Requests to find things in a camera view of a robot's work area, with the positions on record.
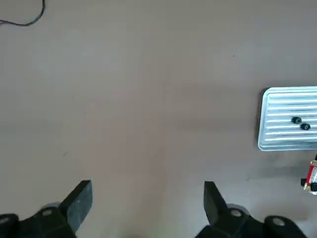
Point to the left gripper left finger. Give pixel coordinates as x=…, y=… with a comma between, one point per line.
x=76, y=205

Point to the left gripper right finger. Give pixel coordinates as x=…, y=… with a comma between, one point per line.
x=215, y=208

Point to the small red oil bottle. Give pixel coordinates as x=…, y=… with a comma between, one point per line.
x=312, y=176

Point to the small black gear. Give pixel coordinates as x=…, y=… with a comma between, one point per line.
x=296, y=120
x=305, y=127

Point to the ribbed silver metal tray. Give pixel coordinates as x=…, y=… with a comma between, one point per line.
x=277, y=138

